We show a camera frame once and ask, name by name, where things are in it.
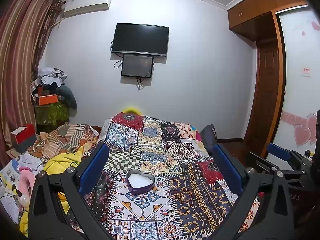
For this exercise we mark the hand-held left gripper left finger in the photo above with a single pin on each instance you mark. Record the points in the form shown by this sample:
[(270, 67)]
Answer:
[(93, 170)]

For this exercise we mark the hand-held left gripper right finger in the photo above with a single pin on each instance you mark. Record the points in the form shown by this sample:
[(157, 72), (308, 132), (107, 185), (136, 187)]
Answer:
[(228, 170)]

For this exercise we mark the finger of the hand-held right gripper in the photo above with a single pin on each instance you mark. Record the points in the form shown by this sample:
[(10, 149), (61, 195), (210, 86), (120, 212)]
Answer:
[(277, 149), (260, 161)]

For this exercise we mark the purple heart-shaped tin box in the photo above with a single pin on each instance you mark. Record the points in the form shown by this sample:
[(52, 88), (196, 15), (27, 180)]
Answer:
[(140, 181)]

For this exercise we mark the pink heart sticker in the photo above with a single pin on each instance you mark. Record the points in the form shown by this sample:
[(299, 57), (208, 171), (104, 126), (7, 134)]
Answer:
[(303, 132)]

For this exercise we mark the yellow blanket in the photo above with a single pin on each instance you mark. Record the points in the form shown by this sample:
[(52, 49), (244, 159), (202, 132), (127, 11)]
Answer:
[(62, 160)]

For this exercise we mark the dark grey bag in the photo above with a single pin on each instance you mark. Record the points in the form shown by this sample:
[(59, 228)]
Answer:
[(208, 136)]

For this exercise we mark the striped orange cloth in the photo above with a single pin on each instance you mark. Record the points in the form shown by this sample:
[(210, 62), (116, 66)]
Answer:
[(67, 135)]

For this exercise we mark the colourful floral bed sheet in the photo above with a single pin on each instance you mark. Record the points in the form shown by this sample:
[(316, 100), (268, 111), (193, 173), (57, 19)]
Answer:
[(197, 135)]

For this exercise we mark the white sliding wardrobe door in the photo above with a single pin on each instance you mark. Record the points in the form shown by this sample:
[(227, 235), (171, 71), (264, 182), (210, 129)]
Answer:
[(300, 92)]

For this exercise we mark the brown wooden door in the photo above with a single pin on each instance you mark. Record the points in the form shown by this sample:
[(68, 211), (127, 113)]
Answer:
[(265, 92)]

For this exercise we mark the red paper sticker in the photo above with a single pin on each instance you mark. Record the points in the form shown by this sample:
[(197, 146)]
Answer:
[(306, 71)]

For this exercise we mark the pink plush toy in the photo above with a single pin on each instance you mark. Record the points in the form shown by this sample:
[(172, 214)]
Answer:
[(25, 180)]

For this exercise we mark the patchwork patterned blanket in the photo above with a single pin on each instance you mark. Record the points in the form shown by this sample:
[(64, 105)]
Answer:
[(160, 145)]

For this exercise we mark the yellow pillow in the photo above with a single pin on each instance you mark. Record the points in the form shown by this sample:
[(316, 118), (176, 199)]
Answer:
[(132, 110)]

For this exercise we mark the red and white box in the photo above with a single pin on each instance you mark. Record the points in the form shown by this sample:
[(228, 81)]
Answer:
[(23, 133)]

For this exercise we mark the orange box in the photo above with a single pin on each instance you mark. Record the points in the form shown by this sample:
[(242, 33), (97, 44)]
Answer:
[(47, 99)]

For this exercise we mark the pile of grey clothes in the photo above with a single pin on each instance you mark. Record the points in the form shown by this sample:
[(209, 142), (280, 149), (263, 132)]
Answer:
[(51, 76)]

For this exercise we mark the striped brown curtain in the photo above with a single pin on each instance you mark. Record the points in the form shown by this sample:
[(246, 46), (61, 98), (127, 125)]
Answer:
[(17, 55)]

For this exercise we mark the wooden overhead cabinet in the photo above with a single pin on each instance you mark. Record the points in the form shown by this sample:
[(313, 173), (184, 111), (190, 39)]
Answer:
[(255, 12)]

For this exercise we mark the white air conditioner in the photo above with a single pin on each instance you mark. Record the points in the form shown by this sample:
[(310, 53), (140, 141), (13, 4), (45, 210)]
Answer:
[(85, 5)]

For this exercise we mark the small black wall monitor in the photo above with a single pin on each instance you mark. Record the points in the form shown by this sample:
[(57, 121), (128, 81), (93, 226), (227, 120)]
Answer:
[(137, 65)]

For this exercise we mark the black wall television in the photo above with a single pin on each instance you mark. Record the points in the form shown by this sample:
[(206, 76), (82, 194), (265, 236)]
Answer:
[(140, 38)]

